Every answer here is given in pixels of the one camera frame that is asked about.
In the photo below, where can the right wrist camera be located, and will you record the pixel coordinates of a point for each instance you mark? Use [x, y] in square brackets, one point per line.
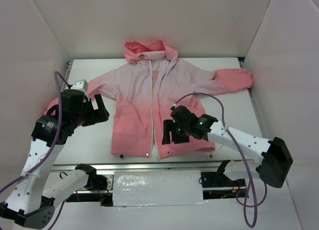
[173, 107]

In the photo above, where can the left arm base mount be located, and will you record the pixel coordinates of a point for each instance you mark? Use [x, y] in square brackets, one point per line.
[96, 182]

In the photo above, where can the pink gradient hooded jacket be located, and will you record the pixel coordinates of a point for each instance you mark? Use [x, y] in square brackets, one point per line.
[147, 86]

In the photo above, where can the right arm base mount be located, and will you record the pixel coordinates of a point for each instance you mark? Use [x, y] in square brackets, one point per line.
[216, 185]

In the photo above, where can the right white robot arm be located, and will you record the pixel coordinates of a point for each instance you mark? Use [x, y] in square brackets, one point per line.
[267, 160]

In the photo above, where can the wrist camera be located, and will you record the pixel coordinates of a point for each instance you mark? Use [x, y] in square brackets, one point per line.
[81, 85]
[173, 107]

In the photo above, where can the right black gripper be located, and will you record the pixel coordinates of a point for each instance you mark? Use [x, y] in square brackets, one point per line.
[174, 132]

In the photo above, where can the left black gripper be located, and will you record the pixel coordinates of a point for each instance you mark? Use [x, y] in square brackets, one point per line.
[93, 110]

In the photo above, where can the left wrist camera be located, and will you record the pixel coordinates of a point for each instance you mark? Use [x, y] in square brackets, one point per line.
[81, 85]

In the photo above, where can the white foil-taped panel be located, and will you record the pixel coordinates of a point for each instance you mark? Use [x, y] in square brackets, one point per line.
[157, 188]

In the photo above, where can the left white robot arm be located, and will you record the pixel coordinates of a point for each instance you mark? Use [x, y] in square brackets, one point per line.
[32, 205]

